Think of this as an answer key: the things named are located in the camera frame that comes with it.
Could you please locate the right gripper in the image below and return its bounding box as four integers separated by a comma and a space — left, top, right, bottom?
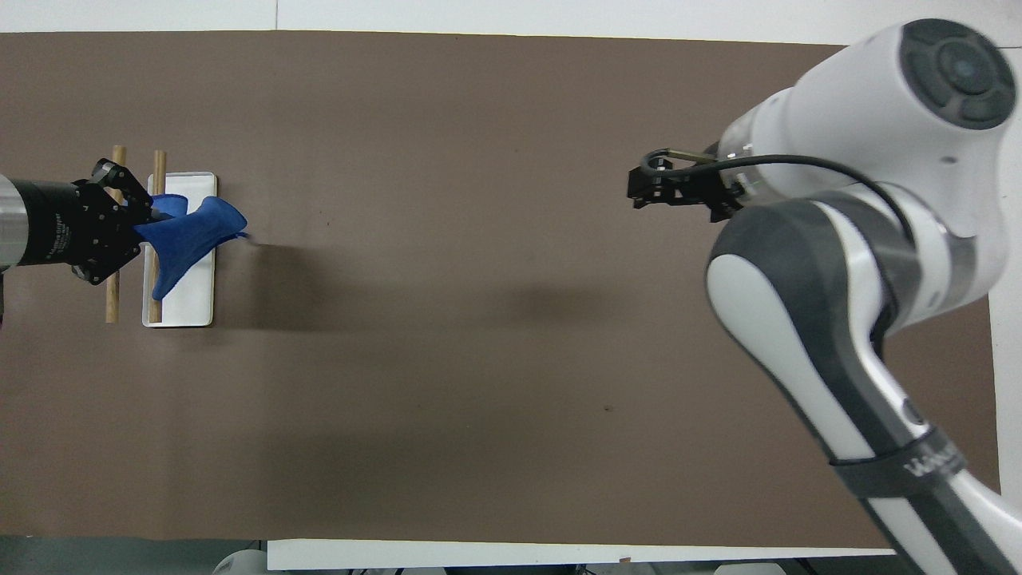
628, 166, 746, 224

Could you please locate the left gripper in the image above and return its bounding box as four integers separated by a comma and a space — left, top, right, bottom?
18, 158, 155, 287

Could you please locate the blue towel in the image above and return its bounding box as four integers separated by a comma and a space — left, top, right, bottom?
132, 192, 249, 303

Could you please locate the wooden towel rack white base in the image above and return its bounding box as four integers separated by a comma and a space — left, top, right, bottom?
105, 145, 219, 327

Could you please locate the black cable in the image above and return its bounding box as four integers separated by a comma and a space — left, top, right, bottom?
644, 147, 919, 244

